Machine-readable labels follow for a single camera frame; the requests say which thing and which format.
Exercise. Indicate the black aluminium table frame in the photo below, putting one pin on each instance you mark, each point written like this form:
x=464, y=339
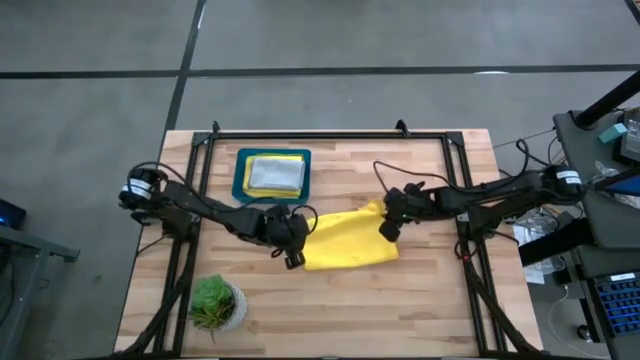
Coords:
x=325, y=135

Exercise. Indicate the teal plastic bin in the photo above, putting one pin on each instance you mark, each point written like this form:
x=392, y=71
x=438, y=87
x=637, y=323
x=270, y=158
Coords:
x=239, y=175

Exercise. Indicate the black diagonal pole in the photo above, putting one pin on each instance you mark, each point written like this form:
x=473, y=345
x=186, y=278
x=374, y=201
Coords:
x=610, y=100

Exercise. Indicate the white paper sheet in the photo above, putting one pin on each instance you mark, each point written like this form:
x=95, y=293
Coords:
x=535, y=276

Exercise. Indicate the grey microfiber towel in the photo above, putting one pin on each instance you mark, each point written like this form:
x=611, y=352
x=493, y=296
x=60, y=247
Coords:
x=277, y=174

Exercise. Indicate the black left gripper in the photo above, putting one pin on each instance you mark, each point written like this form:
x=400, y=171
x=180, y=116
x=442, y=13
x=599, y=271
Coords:
x=287, y=232

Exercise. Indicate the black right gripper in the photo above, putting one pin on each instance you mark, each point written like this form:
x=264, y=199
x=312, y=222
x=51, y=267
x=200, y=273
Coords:
x=407, y=207

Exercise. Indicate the yellow microfiber towel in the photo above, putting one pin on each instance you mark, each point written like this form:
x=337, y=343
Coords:
x=350, y=240
x=247, y=190

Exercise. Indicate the grey metal stand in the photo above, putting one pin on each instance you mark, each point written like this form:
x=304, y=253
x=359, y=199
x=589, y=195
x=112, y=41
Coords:
x=45, y=247

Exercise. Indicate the colourful backlit keyboard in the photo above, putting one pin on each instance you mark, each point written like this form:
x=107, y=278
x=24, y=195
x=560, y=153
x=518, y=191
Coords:
x=620, y=305

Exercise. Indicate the small teal box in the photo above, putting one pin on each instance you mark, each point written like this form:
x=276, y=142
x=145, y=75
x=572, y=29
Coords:
x=613, y=133

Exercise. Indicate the black box with blue light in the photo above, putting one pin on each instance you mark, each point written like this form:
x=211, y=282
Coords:
x=12, y=215

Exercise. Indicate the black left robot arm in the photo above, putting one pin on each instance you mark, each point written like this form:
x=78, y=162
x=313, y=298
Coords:
x=200, y=210

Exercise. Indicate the blue tablet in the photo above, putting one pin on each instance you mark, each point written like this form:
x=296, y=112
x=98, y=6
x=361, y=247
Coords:
x=627, y=186

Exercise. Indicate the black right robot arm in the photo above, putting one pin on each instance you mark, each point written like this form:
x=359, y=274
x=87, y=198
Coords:
x=510, y=197

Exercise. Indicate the grey side desk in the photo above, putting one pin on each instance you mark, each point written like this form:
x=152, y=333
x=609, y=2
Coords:
x=585, y=150

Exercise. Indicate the black desk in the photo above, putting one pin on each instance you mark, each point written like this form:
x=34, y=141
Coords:
x=585, y=260

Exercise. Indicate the green plant in white pot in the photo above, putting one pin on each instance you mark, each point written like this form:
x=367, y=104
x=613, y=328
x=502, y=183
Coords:
x=212, y=300

